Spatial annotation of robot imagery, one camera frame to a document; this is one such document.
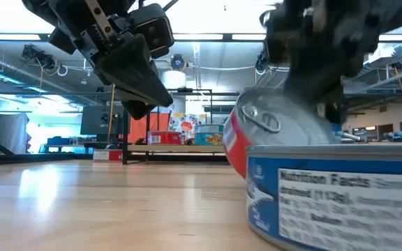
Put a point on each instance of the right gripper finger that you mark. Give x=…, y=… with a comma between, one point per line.
x=319, y=80
x=337, y=113

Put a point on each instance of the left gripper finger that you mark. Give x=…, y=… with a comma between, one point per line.
x=138, y=111
x=131, y=73

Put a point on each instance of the red label seafood can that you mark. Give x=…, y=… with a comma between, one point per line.
x=164, y=138
x=274, y=129
x=107, y=155

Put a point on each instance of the blue label tuna can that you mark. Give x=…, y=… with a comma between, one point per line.
x=326, y=209

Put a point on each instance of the white teal background robot arm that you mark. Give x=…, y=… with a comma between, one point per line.
x=349, y=136

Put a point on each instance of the wooden shelf with black frames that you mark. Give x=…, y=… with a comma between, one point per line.
x=173, y=148

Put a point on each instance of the orange partition panel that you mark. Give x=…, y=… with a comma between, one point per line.
x=140, y=127

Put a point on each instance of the black computer monitor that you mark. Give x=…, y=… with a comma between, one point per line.
x=96, y=120

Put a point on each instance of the white cylindrical ceiling fixture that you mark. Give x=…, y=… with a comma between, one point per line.
x=176, y=80

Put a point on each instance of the round black ceiling device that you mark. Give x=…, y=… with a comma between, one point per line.
x=177, y=62

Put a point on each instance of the floral patterned cloth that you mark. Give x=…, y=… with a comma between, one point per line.
x=187, y=123

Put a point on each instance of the grey cloth cover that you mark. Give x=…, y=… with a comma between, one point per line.
x=5, y=129

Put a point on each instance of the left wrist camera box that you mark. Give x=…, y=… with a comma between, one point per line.
x=152, y=29

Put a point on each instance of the black ceiling camera cluster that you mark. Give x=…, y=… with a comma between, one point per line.
x=38, y=55

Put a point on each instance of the black aluminium table frame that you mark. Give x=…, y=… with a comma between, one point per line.
x=26, y=158

